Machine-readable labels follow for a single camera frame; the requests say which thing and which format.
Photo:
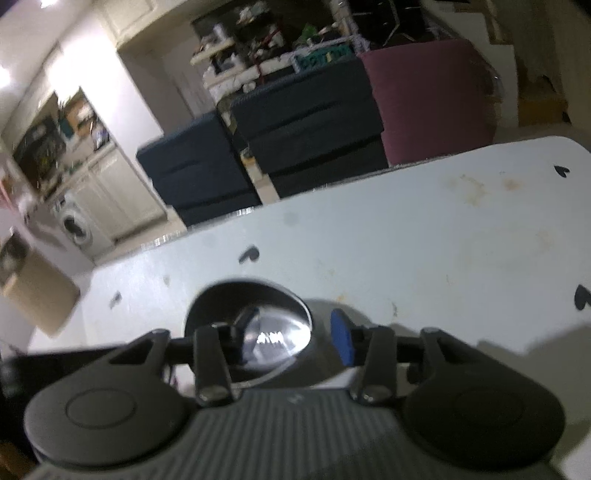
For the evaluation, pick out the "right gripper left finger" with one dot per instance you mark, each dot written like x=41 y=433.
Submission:
x=215 y=348

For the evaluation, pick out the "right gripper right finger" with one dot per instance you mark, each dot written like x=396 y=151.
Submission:
x=373 y=351

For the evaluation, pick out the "round stainless steel bowl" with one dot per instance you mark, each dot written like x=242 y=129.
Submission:
x=263 y=327

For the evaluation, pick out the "left dark blue chair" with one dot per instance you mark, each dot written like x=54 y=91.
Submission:
x=198 y=172

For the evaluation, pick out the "dark blue chair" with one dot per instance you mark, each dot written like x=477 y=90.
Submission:
x=198 y=172
x=313 y=128

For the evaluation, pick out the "white kitchen cabinets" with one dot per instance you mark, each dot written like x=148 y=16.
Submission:
x=109 y=192

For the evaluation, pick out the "beige ribbed canister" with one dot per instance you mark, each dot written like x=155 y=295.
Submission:
x=41 y=292

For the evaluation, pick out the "white washing machine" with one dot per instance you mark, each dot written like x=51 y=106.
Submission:
x=79 y=227

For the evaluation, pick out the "right dark blue chair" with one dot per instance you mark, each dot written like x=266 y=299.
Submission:
x=313 y=128

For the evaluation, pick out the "maroon armchair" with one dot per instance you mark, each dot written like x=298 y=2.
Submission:
x=431 y=99

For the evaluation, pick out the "teal poizon sign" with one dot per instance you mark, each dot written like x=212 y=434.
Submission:
x=308 y=58

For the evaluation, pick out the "cluttered white shelf unit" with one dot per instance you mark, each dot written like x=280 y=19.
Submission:
x=242 y=44

